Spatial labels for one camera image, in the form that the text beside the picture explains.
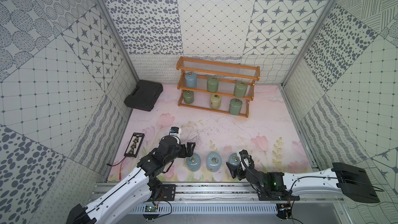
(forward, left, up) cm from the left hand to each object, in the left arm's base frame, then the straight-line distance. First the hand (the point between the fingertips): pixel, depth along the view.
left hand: (191, 145), depth 78 cm
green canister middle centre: (+35, -11, +10) cm, 38 cm away
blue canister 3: (-8, -11, -2) cm, 14 cm away
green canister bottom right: (+27, -25, -1) cm, 37 cm away
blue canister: (+37, +3, +12) cm, 39 cm away
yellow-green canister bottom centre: (+32, -13, -3) cm, 35 cm away
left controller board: (-26, +18, -13) cm, 34 cm away
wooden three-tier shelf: (+35, -15, +7) cm, 39 cm away
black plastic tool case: (+38, +37, -5) cm, 54 cm away
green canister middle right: (+30, -27, +11) cm, 42 cm away
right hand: (-4, -23, -9) cm, 25 cm away
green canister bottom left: (+36, +6, -3) cm, 36 cm away
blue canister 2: (-7, -1, -4) cm, 8 cm away
